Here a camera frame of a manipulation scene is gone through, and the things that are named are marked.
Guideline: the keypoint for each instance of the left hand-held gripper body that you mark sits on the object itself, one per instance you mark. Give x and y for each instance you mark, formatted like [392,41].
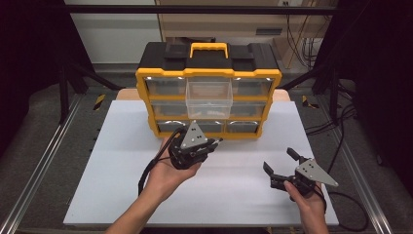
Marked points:
[191,156]

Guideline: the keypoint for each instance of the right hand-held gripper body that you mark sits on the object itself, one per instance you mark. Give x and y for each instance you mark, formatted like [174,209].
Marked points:
[303,182]

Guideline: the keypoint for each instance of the clear plastic drawer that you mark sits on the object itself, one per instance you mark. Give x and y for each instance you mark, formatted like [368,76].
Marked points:
[209,94]
[248,109]

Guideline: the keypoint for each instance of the yellow black organizer cabinet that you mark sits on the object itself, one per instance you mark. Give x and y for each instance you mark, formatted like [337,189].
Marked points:
[152,55]

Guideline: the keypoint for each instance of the person's right hand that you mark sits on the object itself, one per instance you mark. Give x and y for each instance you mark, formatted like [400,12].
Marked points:
[308,203]

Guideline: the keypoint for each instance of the person's left hand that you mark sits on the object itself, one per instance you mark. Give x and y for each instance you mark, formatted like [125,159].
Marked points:
[168,180]

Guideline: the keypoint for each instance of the yellow black hazard tape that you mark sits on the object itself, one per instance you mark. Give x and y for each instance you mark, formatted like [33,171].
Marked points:
[307,102]
[99,102]

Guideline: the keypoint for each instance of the black metal stand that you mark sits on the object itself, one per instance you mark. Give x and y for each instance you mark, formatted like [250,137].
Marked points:
[64,94]
[333,94]

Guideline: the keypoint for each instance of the grid of clear drawers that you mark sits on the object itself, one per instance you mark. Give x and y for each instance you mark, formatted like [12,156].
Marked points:
[165,86]

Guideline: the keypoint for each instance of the black curtain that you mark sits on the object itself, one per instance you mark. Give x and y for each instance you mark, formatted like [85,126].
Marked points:
[383,65]
[29,48]

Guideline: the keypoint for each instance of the black horizontal bar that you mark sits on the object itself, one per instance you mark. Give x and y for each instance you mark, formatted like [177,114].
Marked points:
[195,9]

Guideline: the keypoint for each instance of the silver metal rail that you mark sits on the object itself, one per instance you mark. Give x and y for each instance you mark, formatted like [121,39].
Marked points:
[38,169]
[366,195]

